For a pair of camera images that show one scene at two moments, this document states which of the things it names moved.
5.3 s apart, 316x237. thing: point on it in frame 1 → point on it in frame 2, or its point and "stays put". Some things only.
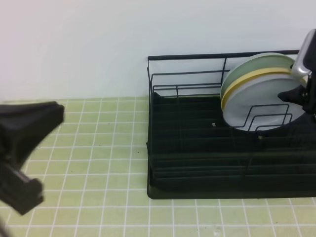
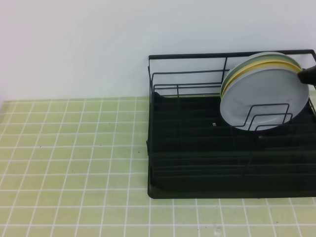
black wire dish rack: [194, 152] stays put
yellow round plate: [248, 75] → [255, 66]
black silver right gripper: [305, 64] → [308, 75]
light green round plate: [254, 63] stays put
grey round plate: [253, 104] stays put
